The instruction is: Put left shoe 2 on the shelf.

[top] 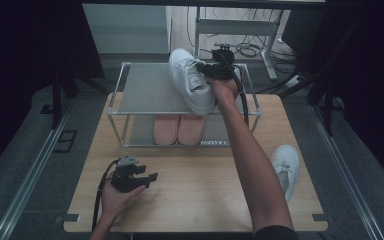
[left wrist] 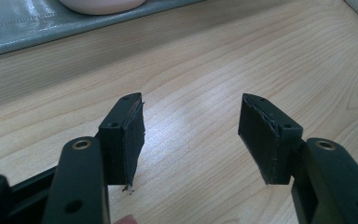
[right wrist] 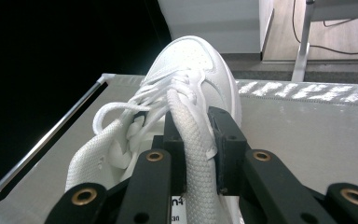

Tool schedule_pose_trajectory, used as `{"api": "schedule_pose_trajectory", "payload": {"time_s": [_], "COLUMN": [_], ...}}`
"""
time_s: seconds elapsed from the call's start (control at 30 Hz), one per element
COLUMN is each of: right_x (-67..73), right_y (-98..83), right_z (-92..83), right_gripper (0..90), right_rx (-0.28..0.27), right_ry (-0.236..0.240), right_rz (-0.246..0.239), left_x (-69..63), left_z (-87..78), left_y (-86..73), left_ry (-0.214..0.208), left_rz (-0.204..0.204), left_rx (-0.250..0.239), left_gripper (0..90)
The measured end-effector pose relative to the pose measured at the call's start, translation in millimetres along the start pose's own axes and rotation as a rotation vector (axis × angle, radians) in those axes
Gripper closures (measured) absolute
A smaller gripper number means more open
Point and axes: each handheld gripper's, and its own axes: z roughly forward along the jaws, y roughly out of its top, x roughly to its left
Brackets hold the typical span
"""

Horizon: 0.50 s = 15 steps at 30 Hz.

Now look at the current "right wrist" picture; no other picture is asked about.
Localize metal frame shoe rack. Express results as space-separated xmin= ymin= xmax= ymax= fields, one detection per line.
xmin=0 ymin=73 xmax=358 ymax=224

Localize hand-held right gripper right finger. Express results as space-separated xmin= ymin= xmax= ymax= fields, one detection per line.
xmin=207 ymin=105 xmax=251 ymax=196

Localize white desk frame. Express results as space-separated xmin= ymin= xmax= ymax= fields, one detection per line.
xmin=291 ymin=0 xmax=358 ymax=82

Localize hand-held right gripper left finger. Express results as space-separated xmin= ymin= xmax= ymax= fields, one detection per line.
xmin=151 ymin=110 xmax=187 ymax=196

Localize white sneaker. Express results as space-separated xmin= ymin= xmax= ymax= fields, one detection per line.
xmin=64 ymin=35 xmax=243 ymax=224

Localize black floor cables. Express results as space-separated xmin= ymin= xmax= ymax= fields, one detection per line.
xmin=292 ymin=0 xmax=358 ymax=56

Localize grey cabinet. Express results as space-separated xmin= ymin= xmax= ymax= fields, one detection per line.
xmin=158 ymin=0 xmax=274 ymax=60

